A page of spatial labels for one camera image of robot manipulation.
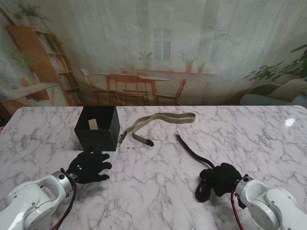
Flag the black belt with silver buckle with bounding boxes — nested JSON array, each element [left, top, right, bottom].
[[176, 130, 215, 203]]

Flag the right arm red black cables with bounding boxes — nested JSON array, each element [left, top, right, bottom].
[[230, 189, 244, 228]]

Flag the black belt storage box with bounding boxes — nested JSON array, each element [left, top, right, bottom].
[[73, 106, 121, 151]]

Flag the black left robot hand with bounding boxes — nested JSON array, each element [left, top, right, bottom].
[[66, 149, 113, 184]]

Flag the left arm red black cables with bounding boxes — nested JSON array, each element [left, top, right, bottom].
[[51, 181, 78, 230]]

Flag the arm red black cables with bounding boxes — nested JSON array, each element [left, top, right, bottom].
[[230, 189, 244, 228], [51, 181, 78, 230]]

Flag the printed room scene backdrop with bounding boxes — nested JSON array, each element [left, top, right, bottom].
[[0, 0, 307, 107]]

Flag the beige woven belt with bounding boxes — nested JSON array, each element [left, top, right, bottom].
[[117, 112, 197, 147], [87, 119, 99, 131]]

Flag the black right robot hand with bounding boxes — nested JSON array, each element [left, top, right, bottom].
[[199, 162, 243, 197]]

